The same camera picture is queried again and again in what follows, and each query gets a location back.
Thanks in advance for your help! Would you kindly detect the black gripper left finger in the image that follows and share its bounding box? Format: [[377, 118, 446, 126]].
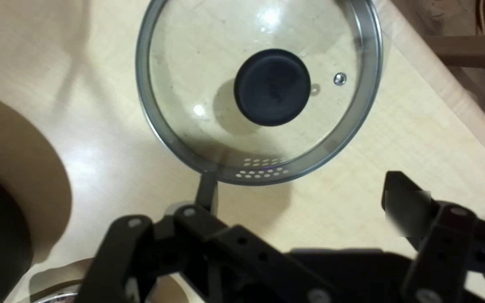
[[72, 168, 289, 303]]

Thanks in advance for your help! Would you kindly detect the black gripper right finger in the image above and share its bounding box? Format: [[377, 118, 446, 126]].
[[380, 172, 485, 303]]

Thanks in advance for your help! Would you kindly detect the glass pot lid black knob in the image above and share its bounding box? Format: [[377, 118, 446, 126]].
[[135, 0, 384, 185]]

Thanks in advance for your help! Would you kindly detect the wooden chair left side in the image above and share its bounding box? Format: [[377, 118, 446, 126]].
[[392, 0, 485, 111]]

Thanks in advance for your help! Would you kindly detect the wooden dining table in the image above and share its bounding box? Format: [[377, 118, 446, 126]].
[[0, 0, 485, 303]]

